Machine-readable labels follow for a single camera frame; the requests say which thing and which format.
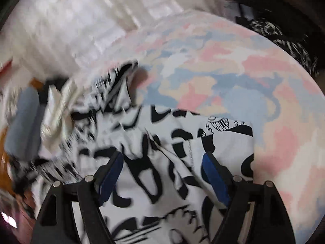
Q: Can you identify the pastel patterned bed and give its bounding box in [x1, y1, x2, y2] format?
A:
[84, 9, 325, 244]

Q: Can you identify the black white patterned garment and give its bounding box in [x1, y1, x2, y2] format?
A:
[244, 18, 320, 77]

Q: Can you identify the white floral curtain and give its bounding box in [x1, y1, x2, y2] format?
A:
[0, 0, 224, 87]

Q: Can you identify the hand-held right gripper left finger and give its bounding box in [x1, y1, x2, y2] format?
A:
[36, 151, 124, 244]

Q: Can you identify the blue-grey bolster pillow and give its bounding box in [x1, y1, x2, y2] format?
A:
[6, 86, 42, 162]

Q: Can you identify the white shiny puffer jacket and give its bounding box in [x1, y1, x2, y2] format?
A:
[41, 79, 82, 153]

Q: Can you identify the black white printed jacket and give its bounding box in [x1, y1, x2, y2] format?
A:
[33, 60, 254, 244]

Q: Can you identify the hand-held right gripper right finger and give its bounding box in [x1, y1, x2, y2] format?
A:
[202, 152, 297, 244]

